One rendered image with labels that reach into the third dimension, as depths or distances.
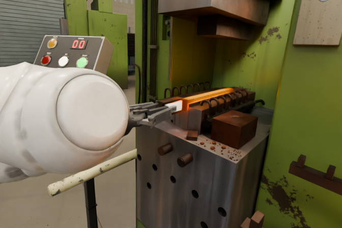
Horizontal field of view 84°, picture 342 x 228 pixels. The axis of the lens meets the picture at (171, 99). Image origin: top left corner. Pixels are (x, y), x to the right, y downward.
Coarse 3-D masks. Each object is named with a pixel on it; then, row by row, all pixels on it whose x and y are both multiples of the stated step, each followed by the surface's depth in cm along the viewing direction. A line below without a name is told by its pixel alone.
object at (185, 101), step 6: (216, 90) 77; (222, 90) 78; (228, 90) 79; (192, 96) 65; (198, 96) 66; (204, 96) 66; (210, 96) 69; (162, 102) 52; (168, 102) 54; (186, 102) 58; (186, 108) 59; (174, 114) 56
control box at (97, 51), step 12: (48, 36) 90; (60, 36) 88; (72, 36) 86; (84, 36) 84; (48, 48) 88; (60, 48) 86; (72, 48) 84; (84, 48) 82; (96, 48) 80; (108, 48) 85; (36, 60) 88; (72, 60) 82; (96, 60) 79; (108, 60) 86
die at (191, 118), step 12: (180, 96) 76; (216, 96) 70; (240, 96) 75; (252, 96) 84; (192, 108) 58; (204, 108) 58; (228, 108) 68; (168, 120) 66; (180, 120) 62; (192, 120) 58
